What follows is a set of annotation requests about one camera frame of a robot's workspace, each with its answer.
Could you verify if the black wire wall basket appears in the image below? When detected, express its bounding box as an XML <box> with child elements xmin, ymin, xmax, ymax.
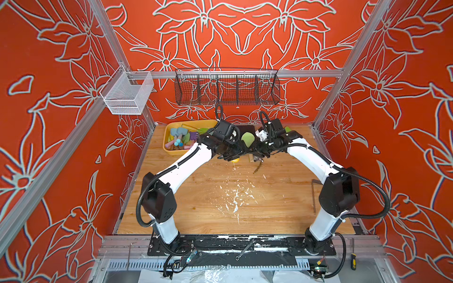
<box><xmin>175</xmin><ymin>67</ymin><xmax>281</xmax><ymax>106</ymax></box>

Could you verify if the yellow black screwdriver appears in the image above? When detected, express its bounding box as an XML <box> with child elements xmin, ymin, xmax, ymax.
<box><xmin>350</xmin><ymin>252</ymin><xmax>357</xmax><ymax>271</ymax></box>

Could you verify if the black plastic tool case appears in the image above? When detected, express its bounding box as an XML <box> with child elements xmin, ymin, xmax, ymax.
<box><xmin>237</xmin><ymin>125</ymin><xmax>256</xmax><ymax>134</ymax></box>

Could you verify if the hex key on table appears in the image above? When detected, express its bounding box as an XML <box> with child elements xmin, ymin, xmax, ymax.
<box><xmin>311</xmin><ymin>179</ymin><xmax>322</xmax><ymax>215</ymax></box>

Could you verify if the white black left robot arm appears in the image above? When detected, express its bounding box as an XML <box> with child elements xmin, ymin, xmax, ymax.
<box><xmin>136</xmin><ymin>117</ymin><xmax>255</xmax><ymax>247</ymax></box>

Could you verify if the clear mesh wall basket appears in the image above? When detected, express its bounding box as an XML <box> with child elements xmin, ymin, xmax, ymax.
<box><xmin>100</xmin><ymin>66</ymin><xmax>155</xmax><ymax>115</ymax></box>

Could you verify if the grey cable duct strip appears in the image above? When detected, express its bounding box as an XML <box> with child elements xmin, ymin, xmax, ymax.
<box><xmin>106</xmin><ymin>255</ymin><xmax>310</xmax><ymax>271</ymax></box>

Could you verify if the yellow storage box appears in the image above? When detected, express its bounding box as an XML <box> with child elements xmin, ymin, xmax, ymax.
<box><xmin>162</xmin><ymin>120</ymin><xmax>217</xmax><ymax>156</ymax></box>

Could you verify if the wrench on base rail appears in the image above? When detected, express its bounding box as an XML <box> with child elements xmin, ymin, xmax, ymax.
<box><xmin>235</xmin><ymin>239</ymin><xmax>258</xmax><ymax>261</ymax></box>

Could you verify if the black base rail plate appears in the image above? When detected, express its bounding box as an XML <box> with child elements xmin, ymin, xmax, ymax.
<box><xmin>147</xmin><ymin>234</ymin><xmax>337</xmax><ymax>257</ymax></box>

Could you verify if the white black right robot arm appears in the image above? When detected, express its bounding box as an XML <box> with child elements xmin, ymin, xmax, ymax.
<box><xmin>256</xmin><ymin>111</ymin><xmax>390</xmax><ymax>255</ymax></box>

